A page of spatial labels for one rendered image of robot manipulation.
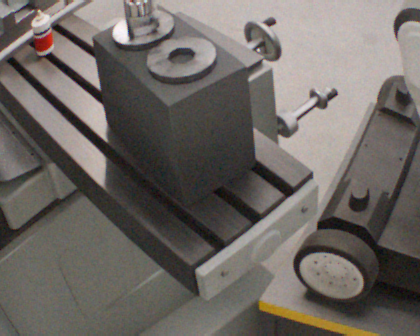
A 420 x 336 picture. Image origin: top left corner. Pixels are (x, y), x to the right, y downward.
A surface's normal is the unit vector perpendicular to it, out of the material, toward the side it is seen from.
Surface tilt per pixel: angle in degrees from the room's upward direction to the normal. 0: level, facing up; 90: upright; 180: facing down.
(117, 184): 0
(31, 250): 90
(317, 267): 90
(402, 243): 0
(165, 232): 0
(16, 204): 90
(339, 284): 90
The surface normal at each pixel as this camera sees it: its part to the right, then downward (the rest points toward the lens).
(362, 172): -0.09, -0.68
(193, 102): 0.58, 0.56
